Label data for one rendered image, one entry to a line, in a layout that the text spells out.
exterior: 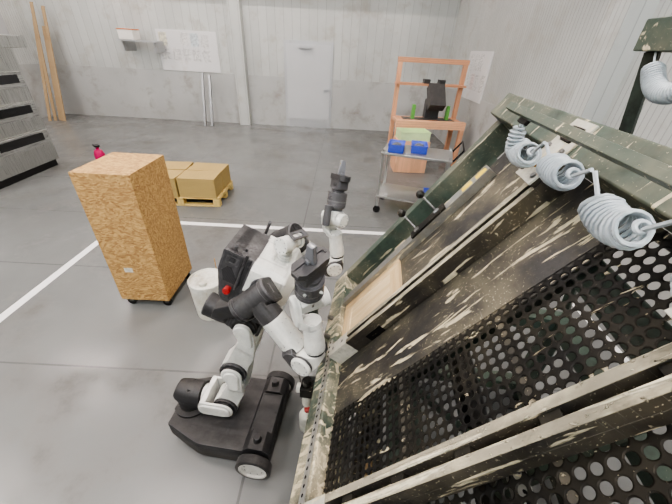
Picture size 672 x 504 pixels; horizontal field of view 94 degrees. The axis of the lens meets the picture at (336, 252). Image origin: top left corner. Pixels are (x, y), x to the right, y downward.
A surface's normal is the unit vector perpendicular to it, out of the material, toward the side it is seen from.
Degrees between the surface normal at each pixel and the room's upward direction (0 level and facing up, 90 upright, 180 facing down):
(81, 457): 0
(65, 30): 90
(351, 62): 90
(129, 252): 90
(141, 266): 90
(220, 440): 0
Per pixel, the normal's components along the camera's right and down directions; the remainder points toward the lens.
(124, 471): 0.04, -0.84
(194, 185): 0.01, 0.55
